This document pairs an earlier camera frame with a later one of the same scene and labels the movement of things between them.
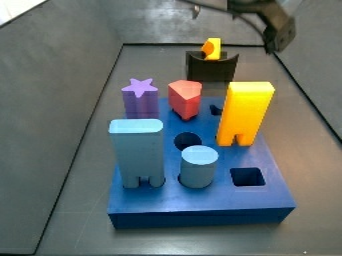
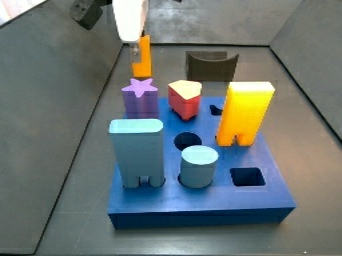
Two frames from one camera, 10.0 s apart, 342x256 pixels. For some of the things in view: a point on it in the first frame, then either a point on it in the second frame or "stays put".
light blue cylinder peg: [198, 166] stays put
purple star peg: [140, 100] stays put
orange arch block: [211, 48] -> [141, 69]
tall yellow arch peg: [246, 106] stays put
